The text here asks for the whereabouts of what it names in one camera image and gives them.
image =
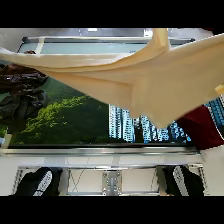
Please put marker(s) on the cream T-shirt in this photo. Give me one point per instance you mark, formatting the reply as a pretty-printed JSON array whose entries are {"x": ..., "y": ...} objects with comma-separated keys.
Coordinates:
[{"x": 160, "y": 83}]

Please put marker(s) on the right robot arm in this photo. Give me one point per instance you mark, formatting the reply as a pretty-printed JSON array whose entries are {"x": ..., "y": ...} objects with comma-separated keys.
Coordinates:
[{"x": 183, "y": 181}]

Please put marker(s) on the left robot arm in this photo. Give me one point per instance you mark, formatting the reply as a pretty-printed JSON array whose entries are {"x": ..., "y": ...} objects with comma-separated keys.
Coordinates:
[{"x": 38, "y": 182}]

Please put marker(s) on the red garment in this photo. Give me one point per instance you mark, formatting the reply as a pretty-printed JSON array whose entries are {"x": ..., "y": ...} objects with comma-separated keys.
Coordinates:
[{"x": 203, "y": 128}]

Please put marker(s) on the grey garment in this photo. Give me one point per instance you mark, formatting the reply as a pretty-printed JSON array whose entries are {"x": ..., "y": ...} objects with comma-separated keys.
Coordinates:
[{"x": 20, "y": 106}]

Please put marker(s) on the dark brown garment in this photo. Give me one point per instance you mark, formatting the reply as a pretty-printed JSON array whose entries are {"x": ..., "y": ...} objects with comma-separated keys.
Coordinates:
[{"x": 20, "y": 78}]

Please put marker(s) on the silver frame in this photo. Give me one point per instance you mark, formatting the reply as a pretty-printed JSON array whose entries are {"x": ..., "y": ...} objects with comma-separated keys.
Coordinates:
[{"x": 100, "y": 151}]

